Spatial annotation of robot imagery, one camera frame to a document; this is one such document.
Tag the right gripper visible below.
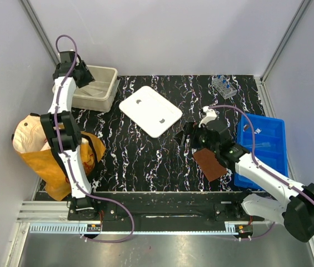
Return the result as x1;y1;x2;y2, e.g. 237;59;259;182
172;121;219;154

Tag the cloth bag with items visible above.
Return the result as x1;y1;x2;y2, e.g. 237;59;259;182
12;113;106;201

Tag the clear test tube rack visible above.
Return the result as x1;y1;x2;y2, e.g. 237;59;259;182
212;75;237;100

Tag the beige plastic bin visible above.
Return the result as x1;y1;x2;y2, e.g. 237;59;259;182
52;65;118;112

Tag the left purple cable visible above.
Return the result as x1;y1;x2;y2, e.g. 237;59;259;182
51;34;135;244

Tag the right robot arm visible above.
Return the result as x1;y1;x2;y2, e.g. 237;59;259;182
174;122;314;243

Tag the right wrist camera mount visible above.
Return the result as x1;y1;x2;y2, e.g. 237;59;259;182
198;106;218;128

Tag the purple cable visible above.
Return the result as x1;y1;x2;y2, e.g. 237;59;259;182
208;105;314;241
51;34;135;244

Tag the blue compartment tray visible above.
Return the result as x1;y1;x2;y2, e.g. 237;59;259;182
237;113;288;176

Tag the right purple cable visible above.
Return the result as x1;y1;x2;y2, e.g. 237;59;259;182
208;105;314;241

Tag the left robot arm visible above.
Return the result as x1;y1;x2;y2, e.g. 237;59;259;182
40;51;99;221

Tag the white capped tube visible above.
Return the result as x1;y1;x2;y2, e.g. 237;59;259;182
255;128;262;134

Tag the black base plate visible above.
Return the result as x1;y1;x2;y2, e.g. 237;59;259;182
68;191;263;221

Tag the clear glass rod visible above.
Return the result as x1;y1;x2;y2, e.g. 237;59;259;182
81;87;104;96

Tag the white plastic lid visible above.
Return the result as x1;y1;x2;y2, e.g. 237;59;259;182
119;86;183;139

